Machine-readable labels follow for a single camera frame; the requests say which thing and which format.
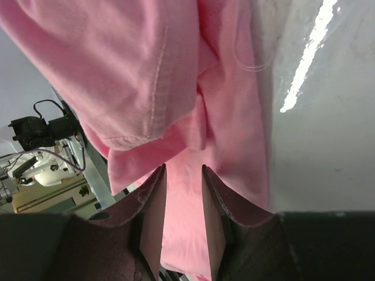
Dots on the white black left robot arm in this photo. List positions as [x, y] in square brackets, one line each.
[53, 151]

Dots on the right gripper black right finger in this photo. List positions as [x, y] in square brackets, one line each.
[245, 242]

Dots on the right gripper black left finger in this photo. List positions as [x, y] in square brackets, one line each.
[124, 243]

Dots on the pink t shirt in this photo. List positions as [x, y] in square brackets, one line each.
[152, 83]

